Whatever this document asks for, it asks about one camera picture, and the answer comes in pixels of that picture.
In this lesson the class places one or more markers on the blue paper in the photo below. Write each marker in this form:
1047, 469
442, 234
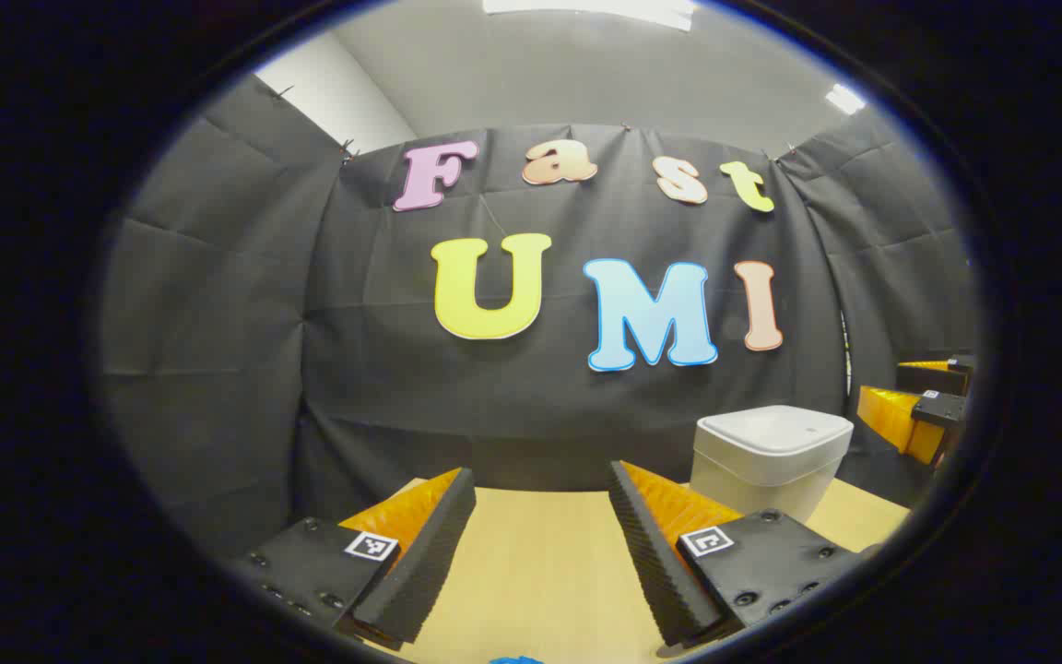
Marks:
517, 660

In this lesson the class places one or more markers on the long ceiling light panel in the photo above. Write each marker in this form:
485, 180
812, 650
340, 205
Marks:
586, 7

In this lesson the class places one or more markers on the small ceiling light panel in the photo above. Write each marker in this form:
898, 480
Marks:
844, 98

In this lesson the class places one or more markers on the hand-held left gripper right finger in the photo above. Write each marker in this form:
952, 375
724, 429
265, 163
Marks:
655, 563

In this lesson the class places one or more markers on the white desktop garbage bin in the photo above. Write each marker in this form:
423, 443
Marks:
761, 480

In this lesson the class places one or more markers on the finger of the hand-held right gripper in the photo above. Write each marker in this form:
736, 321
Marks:
937, 378
900, 420

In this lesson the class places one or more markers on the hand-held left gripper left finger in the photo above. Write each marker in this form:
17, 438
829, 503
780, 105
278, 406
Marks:
430, 563

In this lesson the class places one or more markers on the wooden desktop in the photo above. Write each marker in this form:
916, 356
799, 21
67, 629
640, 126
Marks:
540, 590

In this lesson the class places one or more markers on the black backdrop cloth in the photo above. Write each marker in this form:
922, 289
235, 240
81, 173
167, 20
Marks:
540, 406

